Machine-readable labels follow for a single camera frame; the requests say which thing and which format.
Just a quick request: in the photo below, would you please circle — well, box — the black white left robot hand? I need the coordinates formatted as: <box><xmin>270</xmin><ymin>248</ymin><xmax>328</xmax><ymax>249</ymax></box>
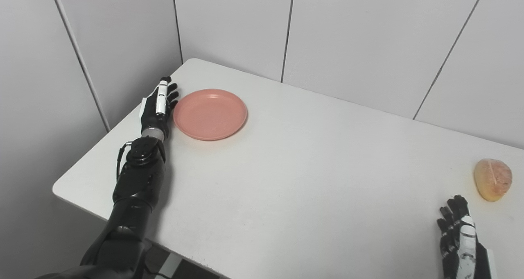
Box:
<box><xmin>139</xmin><ymin>76</ymin><xmax>180</xmax><ymax>140</ymax></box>

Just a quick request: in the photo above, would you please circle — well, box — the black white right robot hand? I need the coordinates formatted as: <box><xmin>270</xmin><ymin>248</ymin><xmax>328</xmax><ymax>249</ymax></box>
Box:
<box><xmin>436</xmin><ymin>195</ymin><xmax>498</xmax><ymax>279</ymax></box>

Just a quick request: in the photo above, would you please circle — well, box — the pink round plate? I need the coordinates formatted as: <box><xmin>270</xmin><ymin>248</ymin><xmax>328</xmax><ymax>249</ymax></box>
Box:
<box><xmin>173</xmin><ymin>89</ymin><xmax>248</xmax><ymax>141</ymax></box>

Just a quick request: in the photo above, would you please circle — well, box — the golden bread roll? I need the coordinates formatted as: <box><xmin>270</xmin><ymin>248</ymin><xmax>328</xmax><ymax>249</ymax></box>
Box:
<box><xmin>474</xmin><ymin>159</ymin><xmax>513</xmax><ymax>202</ymax></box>

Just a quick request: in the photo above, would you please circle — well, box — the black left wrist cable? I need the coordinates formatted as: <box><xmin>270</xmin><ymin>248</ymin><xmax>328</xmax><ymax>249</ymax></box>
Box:
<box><xmin>116</xmin><ymin>141</ymin><xmax>134</xmax><ymax>182</ymax></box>

